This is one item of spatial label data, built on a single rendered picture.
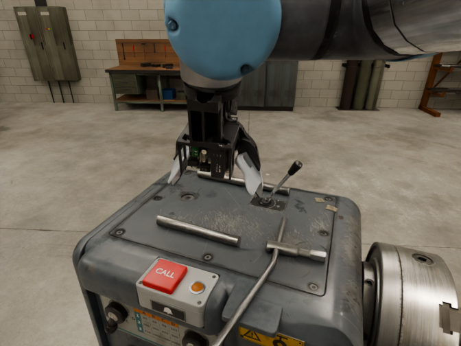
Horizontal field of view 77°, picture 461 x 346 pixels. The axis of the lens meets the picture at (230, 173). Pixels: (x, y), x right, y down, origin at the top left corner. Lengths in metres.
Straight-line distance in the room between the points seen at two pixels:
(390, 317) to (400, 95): 7.33
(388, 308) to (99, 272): 0.54
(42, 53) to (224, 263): 7.76
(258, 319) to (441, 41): 0.43
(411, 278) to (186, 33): 0.61
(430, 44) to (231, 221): 0.57
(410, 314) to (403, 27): 0.54
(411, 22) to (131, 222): 0.65
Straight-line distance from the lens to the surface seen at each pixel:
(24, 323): 2.43
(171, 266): 0.58
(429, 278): 0.70
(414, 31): 0.20
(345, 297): 0.58
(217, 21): 0.20
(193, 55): 0.20
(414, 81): 7.90
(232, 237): 0.62
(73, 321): 2.29
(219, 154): 0.37
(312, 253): 0.60
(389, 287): 0.67
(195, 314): 0.54
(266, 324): 0.51
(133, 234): 0.69
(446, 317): 0.69
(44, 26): 8.00
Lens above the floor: 1.66
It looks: 27 degrees down
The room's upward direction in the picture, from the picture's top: straight up
